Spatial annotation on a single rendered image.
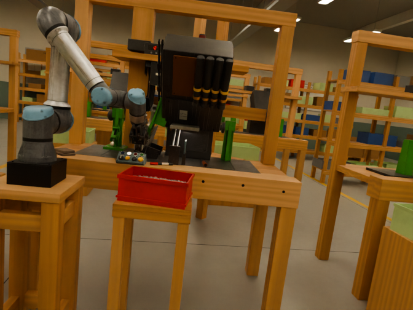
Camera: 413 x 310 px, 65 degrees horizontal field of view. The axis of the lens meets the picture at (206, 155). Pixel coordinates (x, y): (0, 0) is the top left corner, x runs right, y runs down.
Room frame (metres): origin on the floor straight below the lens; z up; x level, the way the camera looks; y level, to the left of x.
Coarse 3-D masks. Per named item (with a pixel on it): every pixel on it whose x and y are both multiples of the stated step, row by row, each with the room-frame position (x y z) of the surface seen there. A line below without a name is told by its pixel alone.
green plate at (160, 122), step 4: (160, 100) 1.92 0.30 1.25; (160, 104) 1.93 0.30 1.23; (160, 108) 1.93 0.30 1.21; (156, 112) 1.92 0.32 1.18; (160, 112) 1.93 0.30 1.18; (156, 116) 1.93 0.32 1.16; (160, 116) 1.93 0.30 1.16; (152, 120) 1.92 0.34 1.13; (156, 120) 1.93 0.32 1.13; (160, 120) 1.93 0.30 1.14; (164, 120) 1.93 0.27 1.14; (160, 124) 1.93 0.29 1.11; (164, 124) 1.93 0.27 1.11; (152, 128) 1.99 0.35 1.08
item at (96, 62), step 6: (90, 60) 8.52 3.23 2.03; (96, 60) 8.55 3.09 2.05; (102, 60) 8.57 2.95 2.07; (108, 66) 8.50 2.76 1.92; (114, 66) 8.52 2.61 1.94; (126, 66) 8.57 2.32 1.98; (102, 72) 8.88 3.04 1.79; (108, 72) 8.57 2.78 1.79; (108, 78) 8.58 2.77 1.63; (156, 96) 8.77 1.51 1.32; (102, 108) 8.98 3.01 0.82; (150, 114) 8.78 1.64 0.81; (156, 138) 8.70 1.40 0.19
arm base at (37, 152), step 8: (24, 144) 1.32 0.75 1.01; (32, 144) 1.31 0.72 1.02; (40, 144) 1.32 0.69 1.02; (48, 144) 1.35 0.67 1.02; (24, 152) 1.30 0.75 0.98; (32, 152) 1.30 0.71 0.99; (40, 152) 1.31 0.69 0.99; (48, 152) 1.34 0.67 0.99; (24, 160) 1.29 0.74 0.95; (32, 160) 1.29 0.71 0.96; (40, 160) 1.31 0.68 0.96; (48, 160) 1.33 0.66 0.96; (56, 160) 1.38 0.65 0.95
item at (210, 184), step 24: (72, 168) 1.67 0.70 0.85; (96, 168) 1.68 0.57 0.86; (120, 168) 1.68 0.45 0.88; (168, 168) 1.71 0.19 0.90; (192, 168) 1.79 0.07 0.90; (192, 192) 1.70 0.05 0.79; (216, 192) 1.71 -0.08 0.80; (240, 192) 1.71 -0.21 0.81; (264, 192) 1.72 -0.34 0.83; (288, 192) 1.73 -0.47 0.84
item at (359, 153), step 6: (354, 138) 10.67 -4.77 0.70; (348, 150) 10.21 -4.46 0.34; (354, 150) 10.24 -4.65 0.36; (360, 150) 10.28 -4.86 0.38; (372, 150) 10.37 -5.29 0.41; (348, 156) 10.22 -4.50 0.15; (354, 156) 10.25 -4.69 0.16; (360, 156) 10.29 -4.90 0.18; (372, 156) 10.38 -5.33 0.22; (378, 156) 10.42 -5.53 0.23; (372, 162) 10.36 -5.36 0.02
